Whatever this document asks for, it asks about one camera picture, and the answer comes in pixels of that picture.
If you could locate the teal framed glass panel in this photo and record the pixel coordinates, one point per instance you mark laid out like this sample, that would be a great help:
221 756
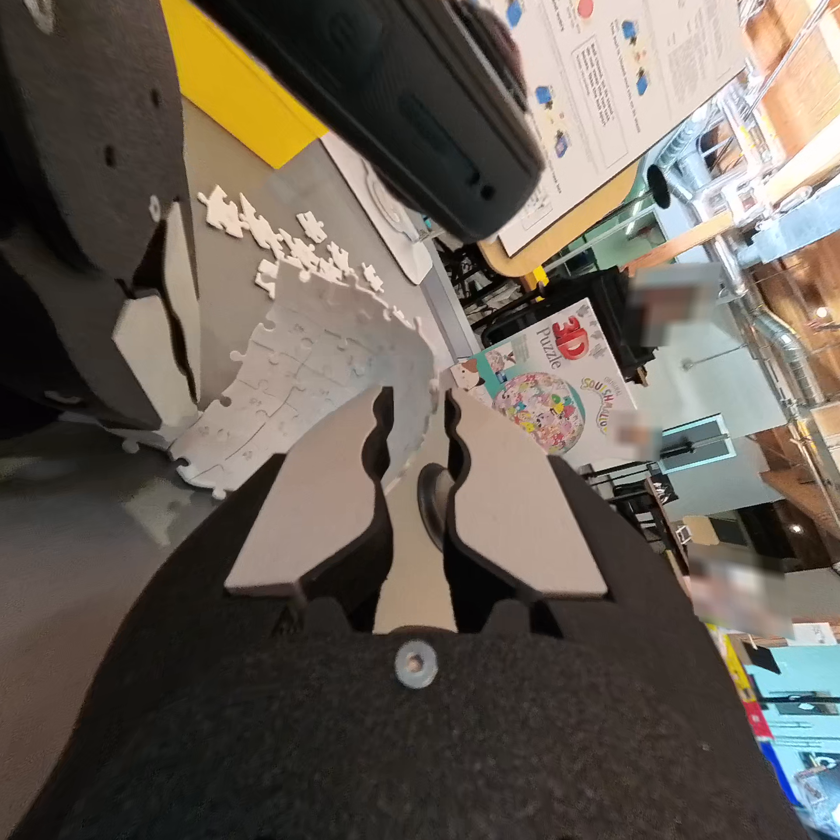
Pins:
695 443

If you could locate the silver ventilation duct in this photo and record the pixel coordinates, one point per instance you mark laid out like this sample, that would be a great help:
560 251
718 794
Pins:
695 151

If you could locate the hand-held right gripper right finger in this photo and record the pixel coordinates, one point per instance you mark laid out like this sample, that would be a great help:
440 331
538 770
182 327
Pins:
525 518

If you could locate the wooden board with instruction sheet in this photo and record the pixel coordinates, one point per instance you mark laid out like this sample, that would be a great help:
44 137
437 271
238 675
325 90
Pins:
610 118

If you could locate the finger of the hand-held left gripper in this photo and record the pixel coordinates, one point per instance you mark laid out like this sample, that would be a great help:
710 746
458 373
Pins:
184 275
148 354

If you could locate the white flat stand base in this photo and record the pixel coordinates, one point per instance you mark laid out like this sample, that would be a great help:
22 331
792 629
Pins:
400 243

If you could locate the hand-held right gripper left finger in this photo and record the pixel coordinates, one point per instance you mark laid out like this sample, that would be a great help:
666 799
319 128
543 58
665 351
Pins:
308 518

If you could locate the group of puzzle pieces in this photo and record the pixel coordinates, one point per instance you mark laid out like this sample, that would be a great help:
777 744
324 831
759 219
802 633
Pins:
289 246

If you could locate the colourful printed box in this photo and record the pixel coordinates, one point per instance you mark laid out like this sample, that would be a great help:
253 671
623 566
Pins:
564 367

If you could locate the small yellow block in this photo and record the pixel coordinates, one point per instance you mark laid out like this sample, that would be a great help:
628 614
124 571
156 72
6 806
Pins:
541 277

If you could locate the black round puzzle stand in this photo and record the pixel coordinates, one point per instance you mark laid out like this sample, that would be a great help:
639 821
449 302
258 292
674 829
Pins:
433 505

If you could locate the partly built puzzle ball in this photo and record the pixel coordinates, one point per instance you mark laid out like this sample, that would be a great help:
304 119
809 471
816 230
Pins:
315 367

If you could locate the yellow box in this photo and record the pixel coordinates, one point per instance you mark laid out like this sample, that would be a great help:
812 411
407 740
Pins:
243 105

